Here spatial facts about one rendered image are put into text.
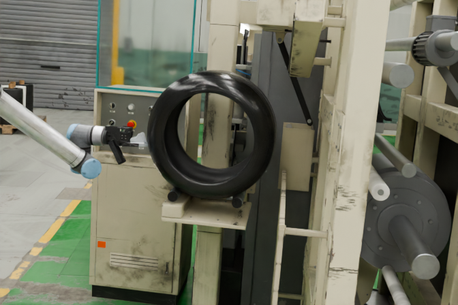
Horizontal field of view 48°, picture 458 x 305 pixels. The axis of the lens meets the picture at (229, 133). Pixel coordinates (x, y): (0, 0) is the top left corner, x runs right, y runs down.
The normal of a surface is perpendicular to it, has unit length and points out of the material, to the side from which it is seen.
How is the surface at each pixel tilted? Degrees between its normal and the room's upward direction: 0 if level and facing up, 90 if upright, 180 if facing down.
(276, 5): 90
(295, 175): 90
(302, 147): 90
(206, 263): 90
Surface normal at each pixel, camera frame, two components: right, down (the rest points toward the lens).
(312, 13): -0.09, -0.16
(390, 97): 0.05, 0.17
